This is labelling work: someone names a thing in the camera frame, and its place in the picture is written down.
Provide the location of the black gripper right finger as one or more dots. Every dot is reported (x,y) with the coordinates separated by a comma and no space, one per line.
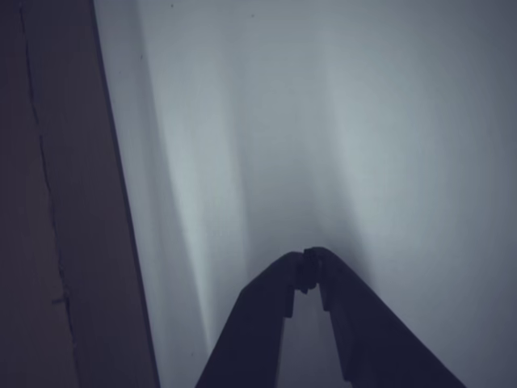
(371,343)

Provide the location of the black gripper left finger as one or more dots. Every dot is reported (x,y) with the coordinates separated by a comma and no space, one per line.
(250,323)

